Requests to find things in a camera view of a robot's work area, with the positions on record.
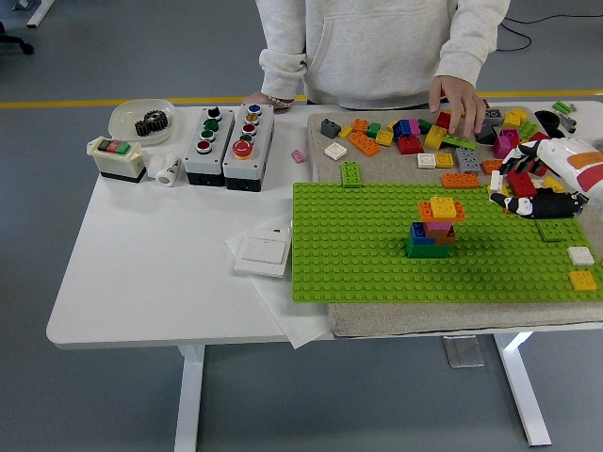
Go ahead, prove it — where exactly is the person's right hand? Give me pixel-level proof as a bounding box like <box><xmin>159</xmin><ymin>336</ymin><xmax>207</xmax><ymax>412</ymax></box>
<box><xmin>247</xmin><ymin>90</ymin><xmax>296</xmax><ymax>114</ymax></box>

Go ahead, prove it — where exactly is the person's left hand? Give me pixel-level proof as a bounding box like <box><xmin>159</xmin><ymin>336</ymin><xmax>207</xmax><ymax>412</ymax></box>
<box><xmin>427</xmin><ymin>74</ymin><xmax>487</xmax><ymax>140</ymax></box>

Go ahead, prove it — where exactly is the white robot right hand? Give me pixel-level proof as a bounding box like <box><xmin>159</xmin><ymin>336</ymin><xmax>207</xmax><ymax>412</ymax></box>
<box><xmin>488</xmin><ymin>137</ymin><xmax>603</xmax><ymax>221</ymax></box>

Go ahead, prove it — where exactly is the green long brick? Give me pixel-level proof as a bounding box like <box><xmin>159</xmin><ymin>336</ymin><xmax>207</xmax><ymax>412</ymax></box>
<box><xmin>441</xmin><ymin>134</ymin><xmax>477</xmax><ymax>152</ymax></box>

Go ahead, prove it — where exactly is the tall yellow toy brick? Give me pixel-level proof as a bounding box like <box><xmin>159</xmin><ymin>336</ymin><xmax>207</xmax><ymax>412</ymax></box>
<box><xmin>422</xmin><ymin>124</ymin><xmax>448</xmax><ymax>151</ymax></box>

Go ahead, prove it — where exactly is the red long toy brick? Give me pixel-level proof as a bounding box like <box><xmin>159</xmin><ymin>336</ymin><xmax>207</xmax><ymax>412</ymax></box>
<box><xmin>505</xmin><ymin>170</ymin><xmax>538</xmax><ymax>198</ymax></box>

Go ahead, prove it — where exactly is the green eight-stud toy brick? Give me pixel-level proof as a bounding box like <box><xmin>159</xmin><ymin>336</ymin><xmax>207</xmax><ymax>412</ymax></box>
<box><xmin>535</xmin><ymin>218</ymin><xmax>569</xmax><ymax>243</ymax></box>

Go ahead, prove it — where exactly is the green six-stud toy brick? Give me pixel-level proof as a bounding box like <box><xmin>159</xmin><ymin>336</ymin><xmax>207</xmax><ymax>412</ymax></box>
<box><xmin>339</xmin><ymin>159</ymin><xmax>363</xmax><ymax>189</ymax></box>

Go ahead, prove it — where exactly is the green studded baseplate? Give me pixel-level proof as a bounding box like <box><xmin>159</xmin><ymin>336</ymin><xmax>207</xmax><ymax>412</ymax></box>
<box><xmin>290</xmin><ymin>181</ymin><xmax>603</xmax><ymax>303</ymax></box>

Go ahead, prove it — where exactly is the grey emergency-stop control box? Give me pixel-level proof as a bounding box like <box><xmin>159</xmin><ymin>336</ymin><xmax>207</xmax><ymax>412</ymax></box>
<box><xmin>221</xmin><ymin>103</ymin><xmax>275</xmax><ymax>192</ymax></box>

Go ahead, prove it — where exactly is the person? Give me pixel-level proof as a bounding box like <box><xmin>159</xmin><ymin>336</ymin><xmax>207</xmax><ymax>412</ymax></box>
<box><xmin>247</xmin><ymin>0</ymin><xmax>513</xmax><ymax>140</ymax></box>

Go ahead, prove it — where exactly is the grey four-button control box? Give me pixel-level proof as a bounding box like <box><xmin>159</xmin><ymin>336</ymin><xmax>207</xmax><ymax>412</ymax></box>
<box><xmin>183</xmin><ymin>106</ymin><xmax>236</xmax><ymax>186</ymax></box>

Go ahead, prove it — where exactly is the black metal gear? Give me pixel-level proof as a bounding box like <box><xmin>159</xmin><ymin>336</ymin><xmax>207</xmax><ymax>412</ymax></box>
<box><xmin>134</xmin><ymin>109</ymin><xmax>170</xmax><ymax>138</ymax></box>

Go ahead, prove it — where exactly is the white pipe fitting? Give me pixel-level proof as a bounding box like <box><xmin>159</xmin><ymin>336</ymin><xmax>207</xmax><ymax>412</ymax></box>
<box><xmin>147</xmin><ymin>153</ymin><xmax>184</xmax><ymax>187</ymax></box>

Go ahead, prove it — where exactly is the white plastic bowl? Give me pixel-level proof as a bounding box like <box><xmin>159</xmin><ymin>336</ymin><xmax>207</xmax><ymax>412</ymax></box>
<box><xmin>107</xmin><ymin>97</ymin><xmax>176</xmax><ymax>148</ymax></box>

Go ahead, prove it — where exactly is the white paper sheet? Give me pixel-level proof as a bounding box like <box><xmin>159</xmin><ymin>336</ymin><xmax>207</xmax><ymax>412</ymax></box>
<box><xmin>224</xmin><ymin>211</ymin><xmax>336</xmax><ymax>349</ymax></box>

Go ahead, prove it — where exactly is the grey metal floor plate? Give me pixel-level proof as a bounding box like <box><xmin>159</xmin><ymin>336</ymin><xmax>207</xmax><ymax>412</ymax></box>
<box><xmin>442</xmin><ymin>334</ymin><xmax>486</xmax><ymax>368</ymax></box>

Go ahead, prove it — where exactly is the grey-brown mat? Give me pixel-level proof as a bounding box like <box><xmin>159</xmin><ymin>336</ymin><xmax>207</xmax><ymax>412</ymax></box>
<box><xmin>305</xmin><ymin>105</ymin><xmax>603</xmax><ymax>339</ymax></box>

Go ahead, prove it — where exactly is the white table leg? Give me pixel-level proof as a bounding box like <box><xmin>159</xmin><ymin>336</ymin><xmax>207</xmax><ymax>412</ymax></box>
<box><xmin>493</xmin><ymin>331</ymin><xmax>553</xmax><ymax>447</ymax></box>
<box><xmin>173</xmin><ymin>344</ymin><xmax>206</xmax><ymax>452</ymax></box>

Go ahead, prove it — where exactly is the white stand foot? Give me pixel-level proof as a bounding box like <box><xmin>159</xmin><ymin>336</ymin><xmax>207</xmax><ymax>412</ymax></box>
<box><xmin>12</xmin><ymin>0</ymin><xmax>54</xmax><ymax>28</ymax></box>

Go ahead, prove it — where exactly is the black office chair base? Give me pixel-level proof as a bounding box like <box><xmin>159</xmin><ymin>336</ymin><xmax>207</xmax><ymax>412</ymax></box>
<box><xmin>0</xmin><ymin>21</ymin><xmax>35</xmax><ymax>56</ymax></box>

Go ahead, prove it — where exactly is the black floor cable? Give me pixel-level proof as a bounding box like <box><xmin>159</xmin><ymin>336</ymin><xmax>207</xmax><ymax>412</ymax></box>
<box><xmin>498</xmin><ymin>18</ymin><xmax>533</xmax><ymax>52</ymax></box>

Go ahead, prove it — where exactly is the white wall switch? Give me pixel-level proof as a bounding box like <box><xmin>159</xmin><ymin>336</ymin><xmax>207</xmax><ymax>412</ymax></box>
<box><xmin>234</xmin><ymin>234</ymin><xmax>292</xmax><ymax>279</ymax></box>

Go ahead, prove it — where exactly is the cream red-green switch box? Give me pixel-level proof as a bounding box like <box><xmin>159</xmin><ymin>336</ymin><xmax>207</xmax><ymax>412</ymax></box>
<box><xmin>86</xmin><ymin>136</ymin><xmax>148</xmax><ymax>185</ymax></box>

